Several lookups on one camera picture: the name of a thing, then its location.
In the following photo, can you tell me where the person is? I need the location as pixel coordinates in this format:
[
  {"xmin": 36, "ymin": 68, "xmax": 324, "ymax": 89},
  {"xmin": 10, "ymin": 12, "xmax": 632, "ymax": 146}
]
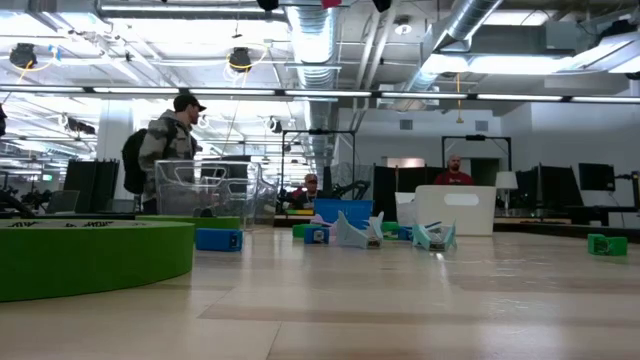
[
  {"xmin": 433, "ymin": 153, "xmax": 476, "ymax": 187},
  {"xmin": 137, "ymin": 93, "xmax": 208, "ymax": 215},
  {"xmin": 289, "ymin": 173, "xmax": 324, "ymax": 211}
]

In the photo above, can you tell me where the teal staple remover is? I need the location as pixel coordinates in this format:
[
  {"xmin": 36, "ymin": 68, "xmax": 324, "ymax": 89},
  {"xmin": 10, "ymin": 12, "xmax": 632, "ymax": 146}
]
[{"xmin": 411, "ymin": 219, "xmax": 458, "ymax": 253}]

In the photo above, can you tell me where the black partition panel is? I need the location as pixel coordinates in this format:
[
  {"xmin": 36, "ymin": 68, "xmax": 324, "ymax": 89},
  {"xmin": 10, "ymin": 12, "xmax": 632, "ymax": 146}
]
[
  {"xmin": 63, "ymin": 158, "xmax": 121, "ymax": 214},
  {"xmin": 372, "ymin": 164, "xmax": 446, "ymax": 221},
  {"xmin": 514, "ymin": 164, "xmax": 584, "ymax": 211}
]

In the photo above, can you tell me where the white plastic bin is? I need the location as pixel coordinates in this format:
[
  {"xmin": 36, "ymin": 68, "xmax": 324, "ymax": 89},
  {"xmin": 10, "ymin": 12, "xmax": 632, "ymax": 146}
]
[{"xmin": 394, "ymin": 184, "xmax": 498, "ymax": 237}]

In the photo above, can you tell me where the grey laptop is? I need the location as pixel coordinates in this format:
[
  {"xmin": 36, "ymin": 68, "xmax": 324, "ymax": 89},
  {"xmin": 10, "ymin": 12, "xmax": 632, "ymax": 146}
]
[{"xmin": 45, "ymin": 189, "xmax": 81, "ymax": 215}]

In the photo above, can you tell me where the black portal frame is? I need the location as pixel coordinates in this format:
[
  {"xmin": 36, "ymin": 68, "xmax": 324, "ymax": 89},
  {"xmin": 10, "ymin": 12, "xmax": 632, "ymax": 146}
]
[
  {"xmin": 441, "ymin": 134, "xmax": 513, "ymax": 174},
  {"xmin": 281, "ymin": 128, "xmax": 357, "ymax": 201}
]

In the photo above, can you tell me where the pale grey staple remover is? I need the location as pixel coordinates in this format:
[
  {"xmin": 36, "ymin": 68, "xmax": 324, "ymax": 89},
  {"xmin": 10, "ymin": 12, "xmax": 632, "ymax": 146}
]
[{"xmin": 333, "ymin": 210, "xmax": 386, "ymax": 250}]

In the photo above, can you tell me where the black monitor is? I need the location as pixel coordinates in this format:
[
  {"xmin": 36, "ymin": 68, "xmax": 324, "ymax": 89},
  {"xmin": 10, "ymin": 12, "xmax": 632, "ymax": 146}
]
[{"xmin": 578, "ymin": 162, "xmax": 617, "ymax": 193}]

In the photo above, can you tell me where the white table lamp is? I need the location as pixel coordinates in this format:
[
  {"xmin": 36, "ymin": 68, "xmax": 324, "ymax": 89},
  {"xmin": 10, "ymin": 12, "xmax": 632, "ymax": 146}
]
[{"xmin": 494, "ymin": 170, "xmax": 519, "ymax": 217}]

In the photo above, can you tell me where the blue plastic basket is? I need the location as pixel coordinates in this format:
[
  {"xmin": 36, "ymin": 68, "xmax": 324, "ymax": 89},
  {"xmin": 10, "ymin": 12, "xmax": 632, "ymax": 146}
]
[{"xmin": 313, "ymin": 198, "xmax": 375, "ymax": 231}]

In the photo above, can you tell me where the clear plastic container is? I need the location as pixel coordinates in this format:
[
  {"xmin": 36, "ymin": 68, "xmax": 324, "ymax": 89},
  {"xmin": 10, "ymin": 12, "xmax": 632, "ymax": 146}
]
[{"xmin": 153, "ymin": 158, "xmax": 279, "ymax": 232}]

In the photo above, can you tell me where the silver ventilation duct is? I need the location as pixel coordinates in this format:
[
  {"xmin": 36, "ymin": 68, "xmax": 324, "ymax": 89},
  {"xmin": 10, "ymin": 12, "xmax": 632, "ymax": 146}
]
[
  {"xmin": 282, "ymin": 0, "xmax": 351, "ymax": 174},
  {"xmin": 389, "ymin": 0, "xmax": 504, "ymax": 109}
]

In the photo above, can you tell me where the black ceiling cable reel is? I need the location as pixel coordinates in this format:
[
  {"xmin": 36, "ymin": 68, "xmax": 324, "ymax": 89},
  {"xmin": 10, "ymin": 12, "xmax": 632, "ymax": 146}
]
[
  {"xmin": 228, "ymin": 46, "xmax": 254, "ymax": 74},
  {"xmin": 8, "ymin": 42, "xmax": 39, "ymax": 70}
]

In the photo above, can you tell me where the long ceiling light bar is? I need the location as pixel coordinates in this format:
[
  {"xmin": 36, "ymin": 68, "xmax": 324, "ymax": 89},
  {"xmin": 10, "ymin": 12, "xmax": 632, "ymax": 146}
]
[{"xmin": 0, "ymin": 85, "xmax": 640, "ymax": 104}]

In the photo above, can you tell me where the black backpack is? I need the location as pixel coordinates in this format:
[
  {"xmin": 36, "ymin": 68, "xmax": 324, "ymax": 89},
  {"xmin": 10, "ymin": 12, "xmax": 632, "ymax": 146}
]
[{"xmin": 121, "ymin": 127, "xmax": 151, "ymax": 196}]

